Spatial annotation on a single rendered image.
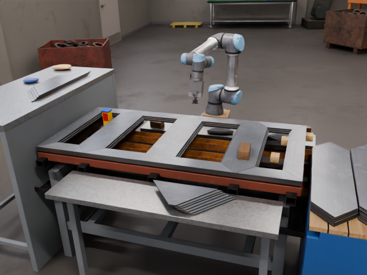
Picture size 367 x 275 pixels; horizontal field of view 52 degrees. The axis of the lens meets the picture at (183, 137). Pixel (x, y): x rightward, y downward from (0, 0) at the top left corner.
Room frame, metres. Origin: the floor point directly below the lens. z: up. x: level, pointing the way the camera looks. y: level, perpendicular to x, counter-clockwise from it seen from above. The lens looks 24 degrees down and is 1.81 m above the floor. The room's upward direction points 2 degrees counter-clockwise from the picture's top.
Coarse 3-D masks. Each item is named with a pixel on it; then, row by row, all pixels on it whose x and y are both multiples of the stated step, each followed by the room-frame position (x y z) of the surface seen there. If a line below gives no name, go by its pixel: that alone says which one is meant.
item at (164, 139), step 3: (159, 138) 2.16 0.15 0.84; (162, 138) 2.16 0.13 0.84; (165, 138) 2.16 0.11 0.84; (168, 138) 2.16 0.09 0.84; (171, 138) 2.16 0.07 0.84; (174, 138) 2.15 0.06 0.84; (159, 141) 2.11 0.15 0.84; (162, 141) 2.11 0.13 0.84; (165, 141) 2.11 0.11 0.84; (168, 141) 2.11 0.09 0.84; (171, 141) 2.11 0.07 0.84; (174, 141) 2.11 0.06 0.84; (177, 141) 2.10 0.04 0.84; (180, 141) 2.10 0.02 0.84; (183, 141) 2.10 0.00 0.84; (186, 141) 2.10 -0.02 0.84; (177, 144) 2.06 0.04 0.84; (180, 144) 2.06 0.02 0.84; (183, 144) 2.06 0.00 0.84
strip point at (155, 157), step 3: (147, 153) 1.95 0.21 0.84; (150, 156) 1.92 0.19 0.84; (153, 156) 1.91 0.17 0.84; (156, 156) 1.91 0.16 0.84; (159, 156) 1.91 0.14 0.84; (162, 156) 1.91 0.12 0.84; (165, 156) 1.91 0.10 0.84; (168, 156) 1.91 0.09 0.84; (153, 159) 1.87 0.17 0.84; (156, 159) 1.87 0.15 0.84; (159, 159) 1.87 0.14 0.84; (162, 159) 1.87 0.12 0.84
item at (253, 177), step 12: (96, 120) 2.57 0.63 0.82; (156, 120) 2.52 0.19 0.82; (168, 120) 2.50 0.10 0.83; (72, 132) 2.31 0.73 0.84; (276, 132) 2.25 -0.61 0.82; (288, 132) 2.24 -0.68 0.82; (264, 144) 2.07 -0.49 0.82; (288, 144) 2.04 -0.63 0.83; (84, 156) 1.99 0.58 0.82; (96, 156) 1.96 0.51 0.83; (108, 156) 1.94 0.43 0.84; (180, 156) 1.94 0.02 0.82; (168, 168) 1.82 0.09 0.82; (180, 168) 1.80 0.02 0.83; (192, 168) 1.77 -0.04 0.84; (264, 180) 1.65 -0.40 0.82; (276, 180) 1.63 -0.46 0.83; (288, 180) 1.61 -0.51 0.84
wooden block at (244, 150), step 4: (240, 144) 1.93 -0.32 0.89; (244, 144) 1.93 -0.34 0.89; (248, 144) 1.93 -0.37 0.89; (240, 148) 1.88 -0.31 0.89; (244, 148) 1.88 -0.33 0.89; (248, 148) 1.87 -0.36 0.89; (240, 152) 1.84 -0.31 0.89; (244, 152) 1.84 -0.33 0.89; (248, 152) 1.83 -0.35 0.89; (240, 156) 1.84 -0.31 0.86; (244, 156) 1.84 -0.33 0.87; (248, 156) 1.83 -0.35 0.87
